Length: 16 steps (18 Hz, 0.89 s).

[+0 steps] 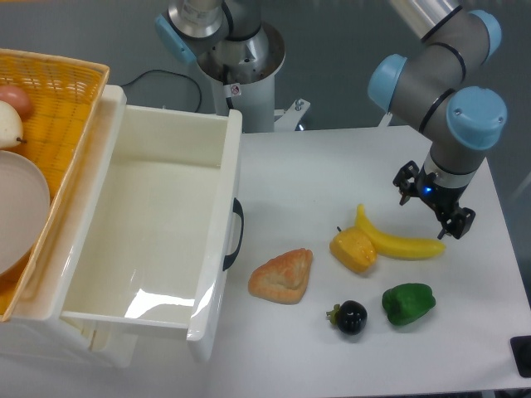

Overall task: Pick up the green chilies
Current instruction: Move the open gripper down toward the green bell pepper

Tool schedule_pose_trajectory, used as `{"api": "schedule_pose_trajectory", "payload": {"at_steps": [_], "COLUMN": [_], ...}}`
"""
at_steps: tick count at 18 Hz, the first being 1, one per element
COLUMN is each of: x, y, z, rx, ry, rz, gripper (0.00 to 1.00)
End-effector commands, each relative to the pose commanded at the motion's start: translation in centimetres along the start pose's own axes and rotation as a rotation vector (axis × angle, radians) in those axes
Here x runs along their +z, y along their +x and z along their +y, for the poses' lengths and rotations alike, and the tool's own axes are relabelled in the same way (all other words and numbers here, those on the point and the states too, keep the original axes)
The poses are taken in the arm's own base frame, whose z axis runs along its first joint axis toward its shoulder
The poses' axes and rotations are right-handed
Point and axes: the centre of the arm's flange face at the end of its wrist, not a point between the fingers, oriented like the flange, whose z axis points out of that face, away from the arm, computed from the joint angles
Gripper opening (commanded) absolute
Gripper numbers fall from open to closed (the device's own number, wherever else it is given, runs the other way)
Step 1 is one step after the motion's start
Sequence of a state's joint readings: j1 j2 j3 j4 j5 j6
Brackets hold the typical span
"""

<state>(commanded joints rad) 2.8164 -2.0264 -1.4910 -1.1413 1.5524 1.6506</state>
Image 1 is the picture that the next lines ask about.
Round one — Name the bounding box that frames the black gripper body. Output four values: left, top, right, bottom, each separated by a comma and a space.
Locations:
417, 163, 475, 220

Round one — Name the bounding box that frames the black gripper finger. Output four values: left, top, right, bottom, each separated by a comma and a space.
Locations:
436, 206, 475, 240
392, 161, 419, 206

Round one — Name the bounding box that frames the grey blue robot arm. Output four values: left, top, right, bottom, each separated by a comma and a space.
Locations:
368, 1, 508, 239

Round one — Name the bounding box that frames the yellow toy banana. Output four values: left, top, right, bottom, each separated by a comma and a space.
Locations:
354, 204, 446, 260

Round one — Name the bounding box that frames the yellow toy starfruit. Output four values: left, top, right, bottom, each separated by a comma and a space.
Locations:
329, 227, 378, 274

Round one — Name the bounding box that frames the green toy bell pepper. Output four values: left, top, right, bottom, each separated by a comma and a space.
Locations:
382, 283, 436, 327

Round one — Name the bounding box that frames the black object at edge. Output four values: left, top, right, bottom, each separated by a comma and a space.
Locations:
509, 335, 531, 378

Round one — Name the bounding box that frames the dark purple toy mangosteen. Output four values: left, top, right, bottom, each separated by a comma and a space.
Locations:
326, 300, 368, 336

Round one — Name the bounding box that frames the toy triangular bread pastry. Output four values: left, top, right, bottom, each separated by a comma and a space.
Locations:
247, 248, 313, 305

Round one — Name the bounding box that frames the white open plastic drawer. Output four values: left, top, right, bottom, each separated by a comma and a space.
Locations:
62, 105, 242, 344

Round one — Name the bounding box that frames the orange woven basket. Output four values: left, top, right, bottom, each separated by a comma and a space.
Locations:
1, 49, 110, 322

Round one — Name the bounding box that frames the pink plastic plate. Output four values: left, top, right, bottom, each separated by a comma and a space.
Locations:
1, 150, 50, 274

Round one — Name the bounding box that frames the red toy apple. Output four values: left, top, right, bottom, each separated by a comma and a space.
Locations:
0, 85, 34, 121

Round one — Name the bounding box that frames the white toy pear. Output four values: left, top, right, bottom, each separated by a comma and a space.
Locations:
0, 101, 27, 149

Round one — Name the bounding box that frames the white drawer cabinet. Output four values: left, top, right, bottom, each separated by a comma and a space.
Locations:
0, 85, 217, 370

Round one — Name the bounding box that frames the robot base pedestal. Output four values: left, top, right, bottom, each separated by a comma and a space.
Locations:
154, 0, 310, 133

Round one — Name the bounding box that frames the black cable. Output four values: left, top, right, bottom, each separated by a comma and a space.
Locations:
119, 69, 203, 114

